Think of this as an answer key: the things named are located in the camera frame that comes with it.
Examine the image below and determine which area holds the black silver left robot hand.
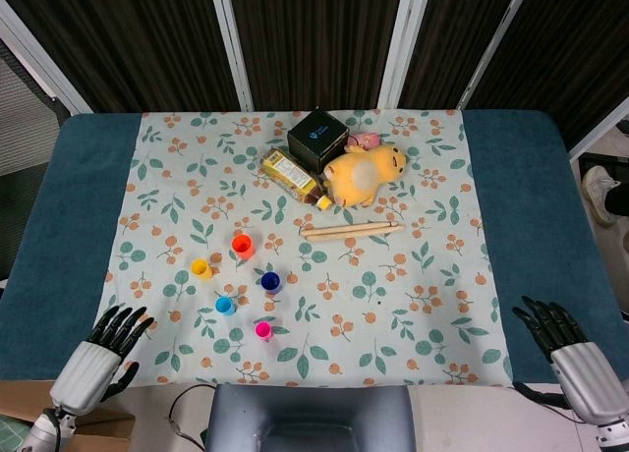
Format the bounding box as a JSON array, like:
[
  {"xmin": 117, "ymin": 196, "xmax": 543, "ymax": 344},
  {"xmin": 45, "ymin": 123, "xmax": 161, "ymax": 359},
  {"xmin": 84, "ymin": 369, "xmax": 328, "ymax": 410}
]
[{"xmin": 48, "ymin": 303, "xmax": 156, "ymax": 417}]

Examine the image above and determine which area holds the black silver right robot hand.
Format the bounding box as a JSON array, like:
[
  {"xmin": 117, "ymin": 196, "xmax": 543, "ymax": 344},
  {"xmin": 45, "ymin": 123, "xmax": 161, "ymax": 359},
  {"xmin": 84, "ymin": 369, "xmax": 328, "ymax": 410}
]
[{"xmin": 510, "ymin": 295, "xmax": 621, "ymax": 426}]

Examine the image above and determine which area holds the dark blue plastic cup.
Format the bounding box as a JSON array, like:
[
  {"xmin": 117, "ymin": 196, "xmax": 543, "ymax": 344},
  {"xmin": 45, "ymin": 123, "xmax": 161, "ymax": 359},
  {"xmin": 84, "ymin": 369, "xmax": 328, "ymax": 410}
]
[{"xmin": 259, "ymin": 270, "xmax": 284, "ymax": 296}]

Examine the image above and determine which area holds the brown cardboard box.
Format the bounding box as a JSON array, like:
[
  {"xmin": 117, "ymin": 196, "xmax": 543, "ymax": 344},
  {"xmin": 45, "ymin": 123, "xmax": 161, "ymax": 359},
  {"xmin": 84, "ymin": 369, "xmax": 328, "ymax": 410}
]
[{"xmin": 0, "ymin": 380, "xmax": 137, "ymax": 452}]

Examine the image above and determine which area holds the blue table cover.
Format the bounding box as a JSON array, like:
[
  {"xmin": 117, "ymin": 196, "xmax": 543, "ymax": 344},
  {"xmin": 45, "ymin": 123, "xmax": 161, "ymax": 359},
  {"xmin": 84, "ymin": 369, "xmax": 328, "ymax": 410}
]
[{"xmin": 0, "ymin": 108, "xmax": 629, "ymax": 382}]

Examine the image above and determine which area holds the white sneaker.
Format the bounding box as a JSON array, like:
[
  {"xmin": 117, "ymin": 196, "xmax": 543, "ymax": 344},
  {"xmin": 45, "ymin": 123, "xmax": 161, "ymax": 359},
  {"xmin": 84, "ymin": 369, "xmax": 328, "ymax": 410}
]
[{"xmin": 581, "ymin": 165, "xmax": 621, "ymax": 227}]

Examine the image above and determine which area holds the orange plastic cup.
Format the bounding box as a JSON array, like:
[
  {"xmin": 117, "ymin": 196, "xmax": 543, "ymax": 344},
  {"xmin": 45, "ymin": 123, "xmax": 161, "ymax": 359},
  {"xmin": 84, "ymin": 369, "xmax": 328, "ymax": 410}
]
[{"xmin": 231, "ymin": 233, "xmax": 256, "ymax": 259}]

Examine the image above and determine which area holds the grey robot torso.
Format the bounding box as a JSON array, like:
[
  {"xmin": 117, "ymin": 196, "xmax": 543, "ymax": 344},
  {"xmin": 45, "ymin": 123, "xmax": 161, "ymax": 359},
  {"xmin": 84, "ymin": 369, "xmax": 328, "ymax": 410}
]
[{"xmin": 204, "ymin": 384, "xmax": 415, "ymax": 452}]

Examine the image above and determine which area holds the floral print tablecloth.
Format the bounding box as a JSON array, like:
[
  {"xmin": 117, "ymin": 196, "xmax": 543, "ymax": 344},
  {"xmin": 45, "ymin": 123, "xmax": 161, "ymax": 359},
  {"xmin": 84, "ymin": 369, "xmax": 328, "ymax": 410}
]
[{"xmin": 99, "ymin": 108, "xmax": 515, "ymax": 389}]

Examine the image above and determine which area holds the wooden drumstick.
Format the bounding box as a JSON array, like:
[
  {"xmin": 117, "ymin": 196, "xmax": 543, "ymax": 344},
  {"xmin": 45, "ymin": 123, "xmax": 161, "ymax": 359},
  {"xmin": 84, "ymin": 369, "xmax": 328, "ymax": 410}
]
[
  {"xmin": 305, "ymin": 224, "xmax": 407, "ymax": 243},
  {"xmin": 299, "ymin": 220, "xmax": 399, "ymax": 237}
]

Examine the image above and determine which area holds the tea bottle yellow label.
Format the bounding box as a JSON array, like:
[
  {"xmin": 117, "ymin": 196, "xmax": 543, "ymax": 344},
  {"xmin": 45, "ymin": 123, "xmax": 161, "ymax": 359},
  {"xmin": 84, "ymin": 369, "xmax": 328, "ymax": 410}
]
[{"xmin": 260, "ymin": 146, "xmax": 334, "ymax": 211}]

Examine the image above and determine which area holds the yellow hamster plush toy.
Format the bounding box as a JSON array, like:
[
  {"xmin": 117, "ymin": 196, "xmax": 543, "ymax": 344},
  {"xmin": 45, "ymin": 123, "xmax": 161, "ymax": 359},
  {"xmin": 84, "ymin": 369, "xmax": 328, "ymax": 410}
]
[{"xmin": 322, "ymin": 143, "xmax": 409, "ymax": 208}]

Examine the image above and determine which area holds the small pink toy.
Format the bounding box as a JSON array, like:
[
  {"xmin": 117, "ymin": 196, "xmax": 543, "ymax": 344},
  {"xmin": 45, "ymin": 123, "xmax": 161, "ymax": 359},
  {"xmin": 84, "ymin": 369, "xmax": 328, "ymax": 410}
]
[{"xmin": 346, "ymin": 131, "xmax": 383, "ymax": 151}]

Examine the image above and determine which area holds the black cardboard box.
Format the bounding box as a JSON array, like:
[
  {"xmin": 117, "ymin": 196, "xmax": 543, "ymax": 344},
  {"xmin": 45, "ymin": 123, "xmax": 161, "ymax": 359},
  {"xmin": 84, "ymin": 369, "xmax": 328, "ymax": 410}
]
[{"xmin": 286, "ymin": 108, "xmax": 351, "ymax": 174}]

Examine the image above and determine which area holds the thin black floor cable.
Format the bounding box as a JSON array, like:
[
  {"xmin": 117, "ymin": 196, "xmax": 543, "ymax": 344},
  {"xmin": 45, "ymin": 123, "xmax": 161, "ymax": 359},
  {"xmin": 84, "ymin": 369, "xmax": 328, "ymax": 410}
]
[{"xmin": 168, "ymin": 385, "xmax": 207, "ymax": 451}]

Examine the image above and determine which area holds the dark folding screen white frame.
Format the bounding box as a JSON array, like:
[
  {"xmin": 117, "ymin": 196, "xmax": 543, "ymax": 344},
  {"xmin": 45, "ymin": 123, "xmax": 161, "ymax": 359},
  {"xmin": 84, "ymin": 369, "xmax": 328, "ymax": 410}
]
[{"xmin": 0, "ymin": 0, "xmax": 629, "ymax": 163}]

